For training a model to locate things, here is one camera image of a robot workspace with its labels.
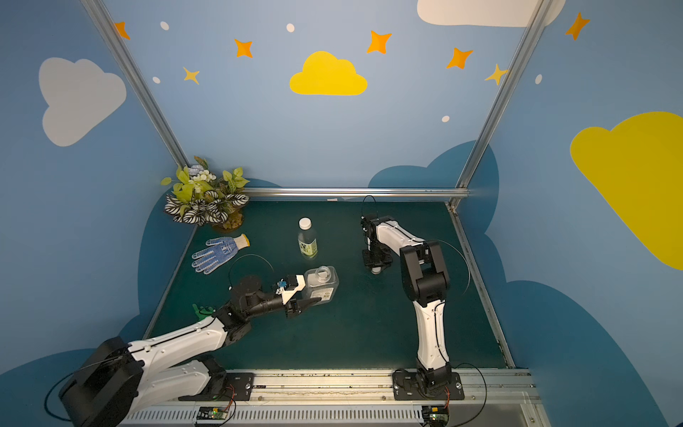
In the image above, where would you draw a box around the square clear bottle white label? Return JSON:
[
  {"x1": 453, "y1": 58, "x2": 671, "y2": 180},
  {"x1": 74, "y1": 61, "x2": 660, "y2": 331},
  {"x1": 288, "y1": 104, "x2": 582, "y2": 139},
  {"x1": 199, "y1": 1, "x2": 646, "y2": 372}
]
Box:
[{"x1": 302, "y1": 266, "x2": 339, "y2": 305}]

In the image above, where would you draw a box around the round clear bottle green label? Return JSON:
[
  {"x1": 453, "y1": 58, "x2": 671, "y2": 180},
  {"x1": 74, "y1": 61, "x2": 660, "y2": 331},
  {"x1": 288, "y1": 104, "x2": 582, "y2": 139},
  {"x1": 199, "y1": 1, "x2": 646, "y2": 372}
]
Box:
[{"x1": 298, "y1": 228, "x2": 318, "y2": 259}]

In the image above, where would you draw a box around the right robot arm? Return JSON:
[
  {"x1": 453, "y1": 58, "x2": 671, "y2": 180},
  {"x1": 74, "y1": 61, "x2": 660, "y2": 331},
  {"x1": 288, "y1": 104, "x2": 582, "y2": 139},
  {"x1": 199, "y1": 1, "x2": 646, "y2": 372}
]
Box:
[{"x1": 360, "y1": 215, "x2": 452, "y2": 394}]

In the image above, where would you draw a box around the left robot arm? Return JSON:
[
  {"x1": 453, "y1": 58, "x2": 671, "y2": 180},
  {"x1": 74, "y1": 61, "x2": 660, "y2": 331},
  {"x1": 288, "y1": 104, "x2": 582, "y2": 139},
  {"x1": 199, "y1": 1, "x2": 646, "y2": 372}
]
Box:
[{"x1": 59, "y1": 275, "x2": 320, "y2": 426}]

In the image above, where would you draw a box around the blue dotted work glove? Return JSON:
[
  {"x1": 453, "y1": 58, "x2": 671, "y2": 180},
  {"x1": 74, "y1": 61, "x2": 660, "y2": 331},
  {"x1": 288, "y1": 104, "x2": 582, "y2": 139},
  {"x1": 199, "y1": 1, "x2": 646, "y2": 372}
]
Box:
[{"x1": 191, "y1": 234, "x2": 251, "y2": 275}]

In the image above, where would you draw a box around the left circuit board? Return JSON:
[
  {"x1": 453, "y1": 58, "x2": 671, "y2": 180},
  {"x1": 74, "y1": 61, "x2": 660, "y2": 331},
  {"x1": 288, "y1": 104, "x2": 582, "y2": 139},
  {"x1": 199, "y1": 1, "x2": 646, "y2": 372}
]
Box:
[{"x1": 196, "y1": 407, "x2": 228, "y2": 422}]

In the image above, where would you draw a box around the circuit board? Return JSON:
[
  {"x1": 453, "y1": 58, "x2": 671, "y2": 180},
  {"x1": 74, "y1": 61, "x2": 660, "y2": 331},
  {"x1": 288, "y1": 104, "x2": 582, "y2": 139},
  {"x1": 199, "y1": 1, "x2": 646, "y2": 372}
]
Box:
[
  {"x1": 196, "y1": 407, "x2": 228, "y2": 422},
  {"x1": 422, "y1": 406, "x2": 449, "y2": 427}
]

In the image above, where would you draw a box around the artificial potted plant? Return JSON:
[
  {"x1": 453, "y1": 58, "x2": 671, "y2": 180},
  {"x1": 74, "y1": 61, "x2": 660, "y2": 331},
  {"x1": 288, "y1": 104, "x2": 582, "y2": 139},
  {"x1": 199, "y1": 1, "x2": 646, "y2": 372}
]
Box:
[{"x1": 161, "y1": 157, "x2": 250, "y2": 232}]

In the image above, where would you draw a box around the right circuit board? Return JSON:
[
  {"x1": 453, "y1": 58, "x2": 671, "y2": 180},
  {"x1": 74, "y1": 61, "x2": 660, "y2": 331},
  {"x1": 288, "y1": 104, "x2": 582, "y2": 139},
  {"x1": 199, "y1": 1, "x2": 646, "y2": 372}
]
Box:
[{"x1": 422, "y1": 406, "x2": 449, "y2": 427}]

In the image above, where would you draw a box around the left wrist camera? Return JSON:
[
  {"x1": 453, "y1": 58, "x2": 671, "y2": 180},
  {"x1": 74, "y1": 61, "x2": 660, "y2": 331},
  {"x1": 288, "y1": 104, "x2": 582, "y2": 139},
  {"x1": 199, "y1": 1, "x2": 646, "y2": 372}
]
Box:
[{"x1": 275, "y1": 275, "x2": 306, "y2": 305}]

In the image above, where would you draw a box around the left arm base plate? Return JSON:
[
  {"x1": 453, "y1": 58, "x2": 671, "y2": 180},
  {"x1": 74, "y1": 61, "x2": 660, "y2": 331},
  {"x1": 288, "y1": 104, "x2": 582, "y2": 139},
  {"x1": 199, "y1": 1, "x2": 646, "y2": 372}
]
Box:
[{"x1": 178, "y1": 372, "x2": 254, "y2": 402}]

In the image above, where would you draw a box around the aluminium back rail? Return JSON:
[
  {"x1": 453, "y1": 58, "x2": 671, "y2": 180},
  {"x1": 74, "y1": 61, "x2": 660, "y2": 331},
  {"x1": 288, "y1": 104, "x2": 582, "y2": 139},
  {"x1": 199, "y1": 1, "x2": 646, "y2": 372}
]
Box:
[{"x1": 245, "y1": 187, "x2": 469, "y2": 199}]

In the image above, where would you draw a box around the aluminium rail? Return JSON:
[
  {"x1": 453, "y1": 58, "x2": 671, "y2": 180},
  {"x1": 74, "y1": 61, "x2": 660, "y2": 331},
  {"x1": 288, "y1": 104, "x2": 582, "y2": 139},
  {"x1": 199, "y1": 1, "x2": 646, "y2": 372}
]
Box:
[
  {"x1": 245, "y1": 187, "x2": 469, "y2": 199},
  {"x1": 119, "y1": 368, "x2": 551, "y2": 426}
]

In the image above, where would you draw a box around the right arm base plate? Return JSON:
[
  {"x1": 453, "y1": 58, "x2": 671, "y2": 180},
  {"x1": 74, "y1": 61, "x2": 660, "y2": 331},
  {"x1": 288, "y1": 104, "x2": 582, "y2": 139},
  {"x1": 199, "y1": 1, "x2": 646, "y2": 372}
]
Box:
[{"x1": 391, "y1": 369, "x2": 465, "y2": 400}]

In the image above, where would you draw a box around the aluminium front rail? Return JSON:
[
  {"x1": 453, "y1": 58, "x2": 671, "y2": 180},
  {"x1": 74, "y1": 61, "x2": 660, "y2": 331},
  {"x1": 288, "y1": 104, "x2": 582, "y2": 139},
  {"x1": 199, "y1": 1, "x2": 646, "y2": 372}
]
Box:
[{"x1": 119, "y1": 368, "x2": 551, "y2": 426}]

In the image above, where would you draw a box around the right aluminium corner post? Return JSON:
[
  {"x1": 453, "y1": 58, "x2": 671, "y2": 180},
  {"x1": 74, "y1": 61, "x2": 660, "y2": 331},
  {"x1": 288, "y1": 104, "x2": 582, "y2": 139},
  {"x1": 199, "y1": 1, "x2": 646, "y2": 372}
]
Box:
[{"x1": 455, "y1": 0, "x2": 554, "y2": 191}]

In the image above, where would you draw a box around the aluminium corner post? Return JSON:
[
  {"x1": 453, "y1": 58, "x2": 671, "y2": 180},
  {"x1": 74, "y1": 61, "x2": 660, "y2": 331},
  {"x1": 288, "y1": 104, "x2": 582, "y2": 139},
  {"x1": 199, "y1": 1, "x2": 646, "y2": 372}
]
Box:
[
  {"x1": 80, "y1": 0, "x2": 190, "y2": 167},
  {"x1": 455, "y1": 0, "x2": 554, "y2": 191}
]

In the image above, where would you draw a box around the left aluminium corner post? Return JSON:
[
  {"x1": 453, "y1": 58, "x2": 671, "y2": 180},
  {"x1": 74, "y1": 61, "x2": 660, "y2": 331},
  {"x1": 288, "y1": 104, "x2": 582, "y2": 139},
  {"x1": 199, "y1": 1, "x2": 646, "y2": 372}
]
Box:
[{"x1": 80, "y1": 0, "x2": 190, "y2": 167}]

